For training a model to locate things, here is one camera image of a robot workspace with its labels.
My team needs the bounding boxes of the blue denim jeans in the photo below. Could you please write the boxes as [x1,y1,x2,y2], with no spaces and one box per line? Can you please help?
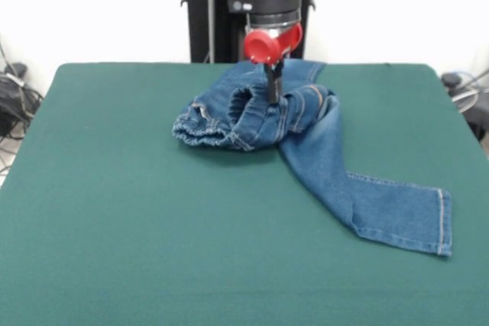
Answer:
[171,59,454,259]

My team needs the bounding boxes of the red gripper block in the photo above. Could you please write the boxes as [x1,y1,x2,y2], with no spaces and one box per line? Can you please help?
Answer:
[244,22,304,105]

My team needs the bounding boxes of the dark green table cloth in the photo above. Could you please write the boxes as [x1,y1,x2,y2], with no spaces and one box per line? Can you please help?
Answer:
[0,62,489,326]

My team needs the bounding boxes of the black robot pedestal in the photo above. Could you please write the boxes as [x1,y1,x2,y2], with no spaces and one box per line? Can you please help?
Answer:
[179,0,318,63]

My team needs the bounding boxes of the grey swivel chair base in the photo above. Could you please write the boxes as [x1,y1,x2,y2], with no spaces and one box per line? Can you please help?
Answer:
[3,62,28,79]
[441,71,489,140]

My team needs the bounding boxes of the black cable bundle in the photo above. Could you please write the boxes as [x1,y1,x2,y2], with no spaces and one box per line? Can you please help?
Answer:
[0,41,44,174]

